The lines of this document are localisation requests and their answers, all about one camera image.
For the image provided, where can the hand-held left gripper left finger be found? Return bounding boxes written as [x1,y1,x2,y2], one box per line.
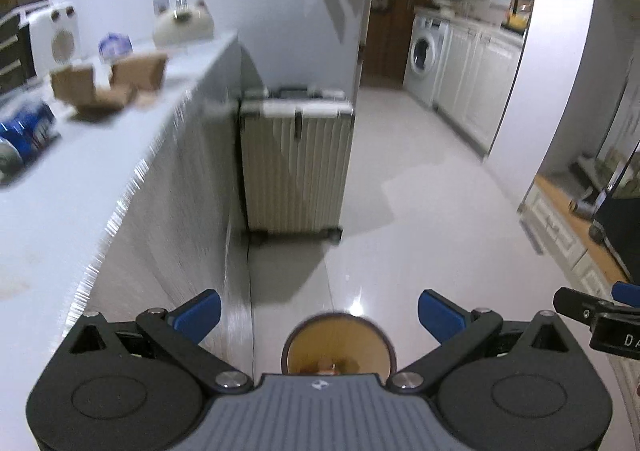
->
[59,289,254,393]

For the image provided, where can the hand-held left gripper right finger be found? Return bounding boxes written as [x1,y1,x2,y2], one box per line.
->
[387,289,582,393]

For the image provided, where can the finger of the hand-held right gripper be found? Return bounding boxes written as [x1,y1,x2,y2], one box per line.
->
[612,281,640,308]
[552,286,640,328]

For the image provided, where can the yellow plastic waste bin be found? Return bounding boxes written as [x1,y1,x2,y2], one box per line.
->
[280,311,397,378]

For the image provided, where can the blue drink can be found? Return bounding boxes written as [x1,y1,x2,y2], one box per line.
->
[0,100,61,180]

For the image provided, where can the large brown cardboard box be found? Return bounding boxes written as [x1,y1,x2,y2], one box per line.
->
[110,52,169,92]

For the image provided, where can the small brown cardboard box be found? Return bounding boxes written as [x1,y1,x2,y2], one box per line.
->
[51,64,96,106]

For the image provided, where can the large black box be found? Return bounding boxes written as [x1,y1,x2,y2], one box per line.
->
[589,141,640,278]

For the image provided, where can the white low drawer cabinet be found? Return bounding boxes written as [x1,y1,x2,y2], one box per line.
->
[517,177,640,382]

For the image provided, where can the white ribbed suitcase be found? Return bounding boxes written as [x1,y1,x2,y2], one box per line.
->
[238,86,356,248]

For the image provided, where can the white kitchen cabinet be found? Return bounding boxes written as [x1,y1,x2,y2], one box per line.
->
[434,22,527,152]

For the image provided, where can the white washing machine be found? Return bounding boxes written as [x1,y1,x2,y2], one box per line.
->
[403,13,450,108]

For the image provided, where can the blue tissue pack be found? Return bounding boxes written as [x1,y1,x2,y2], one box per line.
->
[98,32,132,58]

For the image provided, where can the brown wooden door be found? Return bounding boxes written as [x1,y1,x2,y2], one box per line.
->
[360,0,427,88]

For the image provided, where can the white cat-shaped ornament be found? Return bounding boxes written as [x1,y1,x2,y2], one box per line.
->
[152,0,215,50]

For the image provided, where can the yellow kitchen container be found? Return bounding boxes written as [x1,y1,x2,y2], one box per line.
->
[505,0,532,30]

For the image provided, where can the white fan heater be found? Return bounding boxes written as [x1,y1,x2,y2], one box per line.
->
[27,2,82,77]

